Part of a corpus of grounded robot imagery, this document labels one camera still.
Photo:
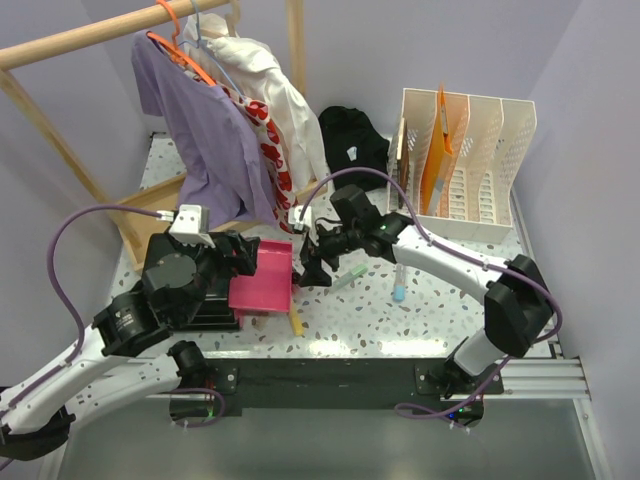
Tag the light blue clothes hanger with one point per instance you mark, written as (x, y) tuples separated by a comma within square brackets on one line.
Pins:
[(198, 43)]

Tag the white shirt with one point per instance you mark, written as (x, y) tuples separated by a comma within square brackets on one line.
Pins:
[(257, 72)]

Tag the aluminium rail frame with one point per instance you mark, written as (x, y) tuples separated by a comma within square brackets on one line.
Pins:
[(546, 374)]

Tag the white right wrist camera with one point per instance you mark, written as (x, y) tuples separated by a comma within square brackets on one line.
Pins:
[(301, 220)]

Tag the purple t-shirt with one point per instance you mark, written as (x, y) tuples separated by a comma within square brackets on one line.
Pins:
[(225, 171)]

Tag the green highlighter marker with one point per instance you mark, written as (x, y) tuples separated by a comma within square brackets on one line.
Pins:
[(349, 277)]

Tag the orange clothes hanger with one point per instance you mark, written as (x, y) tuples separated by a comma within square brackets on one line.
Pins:
[(176, 54)]

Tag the orange folder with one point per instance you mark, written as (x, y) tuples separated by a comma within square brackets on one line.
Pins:
[(451, 121)]

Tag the blue highlighter marker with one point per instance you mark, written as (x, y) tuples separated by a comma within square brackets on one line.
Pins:
[(399, 290)]

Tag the Three Days To See book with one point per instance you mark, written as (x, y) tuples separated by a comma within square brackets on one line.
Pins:
[(399, 164)]

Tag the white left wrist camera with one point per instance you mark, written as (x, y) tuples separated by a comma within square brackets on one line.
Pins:
[(189, 225)]

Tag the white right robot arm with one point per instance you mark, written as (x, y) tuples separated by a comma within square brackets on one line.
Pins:
[(515, 298)]

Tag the pink drawer tray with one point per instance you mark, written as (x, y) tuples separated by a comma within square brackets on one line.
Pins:
[(270, 288)]

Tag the cream file organizer rack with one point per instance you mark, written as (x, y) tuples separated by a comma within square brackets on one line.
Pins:
[(477, 202)]

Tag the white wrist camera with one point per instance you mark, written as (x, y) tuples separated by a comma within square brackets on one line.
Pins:
[(189, 225), (301, 220)]

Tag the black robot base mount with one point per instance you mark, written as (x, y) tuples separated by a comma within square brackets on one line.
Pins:
[(217, 387)]

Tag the black drawer organizer box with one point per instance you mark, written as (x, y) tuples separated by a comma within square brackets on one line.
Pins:
[(215, 310)]

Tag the beige eraser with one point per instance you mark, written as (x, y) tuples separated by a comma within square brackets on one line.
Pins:
[(260, 322)]

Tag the red white patterned garment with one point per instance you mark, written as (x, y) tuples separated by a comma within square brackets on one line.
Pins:
[(271, 150)]

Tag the yellow highlighter marker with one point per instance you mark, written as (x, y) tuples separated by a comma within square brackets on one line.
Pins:
[(296, 325)]

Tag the wooden clothes hanger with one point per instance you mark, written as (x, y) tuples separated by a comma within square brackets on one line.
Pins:
[(233, 17)]

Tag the black folded garment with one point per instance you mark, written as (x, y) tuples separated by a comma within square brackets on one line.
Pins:
[(350, 140)]

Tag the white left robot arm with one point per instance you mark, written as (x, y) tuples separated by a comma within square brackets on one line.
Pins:
[(38, 415)]

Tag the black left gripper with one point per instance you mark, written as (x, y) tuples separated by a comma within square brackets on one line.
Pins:
[(242, 255)]

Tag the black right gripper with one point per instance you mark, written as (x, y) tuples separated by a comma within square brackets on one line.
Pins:
[(313, 274)]

